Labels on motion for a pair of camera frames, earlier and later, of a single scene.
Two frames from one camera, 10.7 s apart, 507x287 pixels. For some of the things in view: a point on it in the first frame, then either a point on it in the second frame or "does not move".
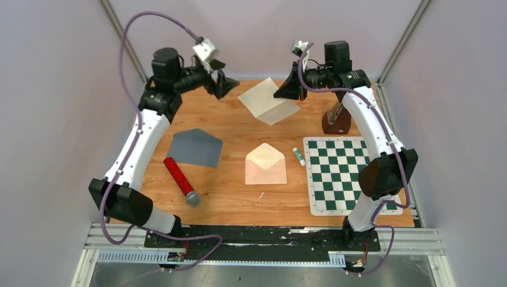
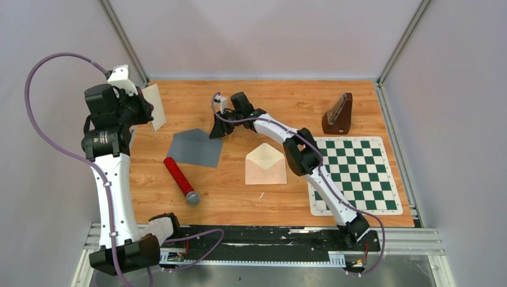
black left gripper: [222, 87] -> [144, 107]
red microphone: [193, 198] does not move
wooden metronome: [336, 120] does not move
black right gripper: [291, 88] -> [220, 128]
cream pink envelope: [265, 165] does not move
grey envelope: [195, 146] does not move
